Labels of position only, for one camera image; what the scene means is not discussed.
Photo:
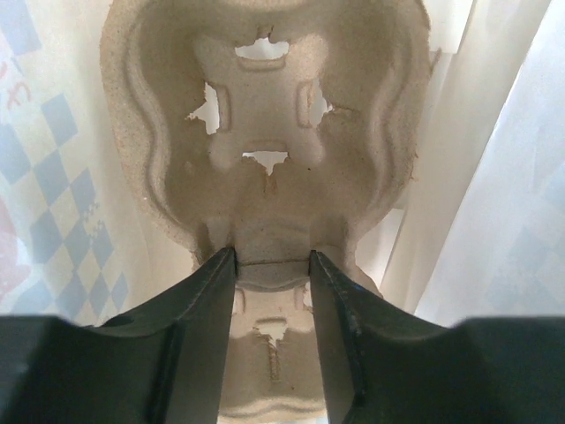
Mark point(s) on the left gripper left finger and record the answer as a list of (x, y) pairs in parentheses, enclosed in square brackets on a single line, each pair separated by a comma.
[(160, 362)]

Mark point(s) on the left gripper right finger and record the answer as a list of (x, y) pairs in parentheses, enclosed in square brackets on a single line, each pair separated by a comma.
[(380, 364)]

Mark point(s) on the checkered paper takeout bag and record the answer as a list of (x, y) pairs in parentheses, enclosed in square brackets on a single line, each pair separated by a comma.
[(481, 233)]

